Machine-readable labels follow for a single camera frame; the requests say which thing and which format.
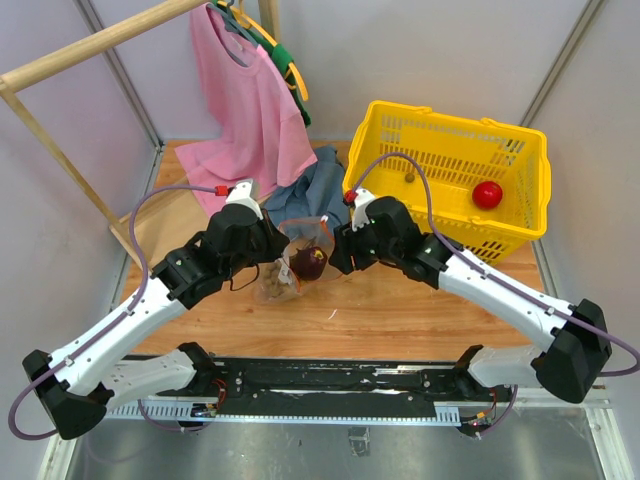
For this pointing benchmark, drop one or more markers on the blue grey cloth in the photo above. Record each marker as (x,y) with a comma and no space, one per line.
(316,193)

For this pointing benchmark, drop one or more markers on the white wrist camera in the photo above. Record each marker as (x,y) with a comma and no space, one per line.
(242,193)
(358,200)

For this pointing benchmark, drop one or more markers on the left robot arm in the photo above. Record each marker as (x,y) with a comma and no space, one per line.
(80,383)

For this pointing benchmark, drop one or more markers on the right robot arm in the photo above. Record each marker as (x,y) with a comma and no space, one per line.
(568,347)

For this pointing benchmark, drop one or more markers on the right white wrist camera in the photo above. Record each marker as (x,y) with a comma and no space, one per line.
(358,200)

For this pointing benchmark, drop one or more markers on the grey clothes hanger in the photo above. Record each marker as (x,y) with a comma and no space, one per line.
(240,37)

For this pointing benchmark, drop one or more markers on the green garment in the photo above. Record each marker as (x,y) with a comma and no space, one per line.
(300,104)

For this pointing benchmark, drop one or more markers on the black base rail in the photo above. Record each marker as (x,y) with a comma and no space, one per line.
(328,390)

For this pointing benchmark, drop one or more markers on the yellow plastic basket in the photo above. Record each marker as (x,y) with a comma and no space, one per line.
(449,156)

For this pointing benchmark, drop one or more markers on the pink t-shirt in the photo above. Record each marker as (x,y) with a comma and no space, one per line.
(263,136)

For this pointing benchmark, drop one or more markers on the green grape bunch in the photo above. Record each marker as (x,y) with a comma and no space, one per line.
(276,283)

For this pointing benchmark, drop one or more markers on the yellow clothes hanger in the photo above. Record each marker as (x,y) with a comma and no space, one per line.
(280,56)

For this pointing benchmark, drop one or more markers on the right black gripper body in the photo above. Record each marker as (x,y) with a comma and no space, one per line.
(366,249)

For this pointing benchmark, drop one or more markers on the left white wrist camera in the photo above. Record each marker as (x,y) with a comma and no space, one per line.
(242,193)

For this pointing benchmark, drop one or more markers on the red apple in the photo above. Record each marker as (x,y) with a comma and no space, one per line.
(487,195)

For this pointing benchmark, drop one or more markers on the wooden clothes rack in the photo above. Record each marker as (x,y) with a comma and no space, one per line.
(46,219)

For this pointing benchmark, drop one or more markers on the clear zip top bag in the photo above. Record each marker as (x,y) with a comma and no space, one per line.
(304,233)

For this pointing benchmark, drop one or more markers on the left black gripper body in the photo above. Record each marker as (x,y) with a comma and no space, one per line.
(263,248)

